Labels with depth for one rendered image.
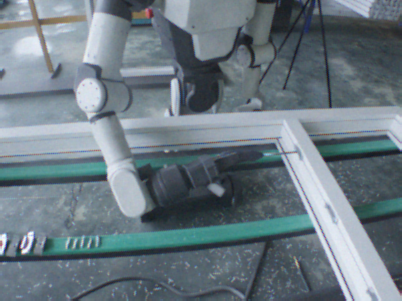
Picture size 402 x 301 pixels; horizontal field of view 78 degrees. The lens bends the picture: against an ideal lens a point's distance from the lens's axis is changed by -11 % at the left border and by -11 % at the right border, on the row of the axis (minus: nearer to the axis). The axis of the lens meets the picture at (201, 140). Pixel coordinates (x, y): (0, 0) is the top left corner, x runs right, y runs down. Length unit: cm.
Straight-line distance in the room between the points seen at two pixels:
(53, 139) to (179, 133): 34
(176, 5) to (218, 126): 33
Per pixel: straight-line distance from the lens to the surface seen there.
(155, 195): 63
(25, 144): 85
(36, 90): 299
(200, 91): 89
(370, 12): 481
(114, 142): 65
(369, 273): 58
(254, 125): 79
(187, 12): 69
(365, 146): 95
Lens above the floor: 139
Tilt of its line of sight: 42 degrees down
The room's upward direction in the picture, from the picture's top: 3 degrees clockwise
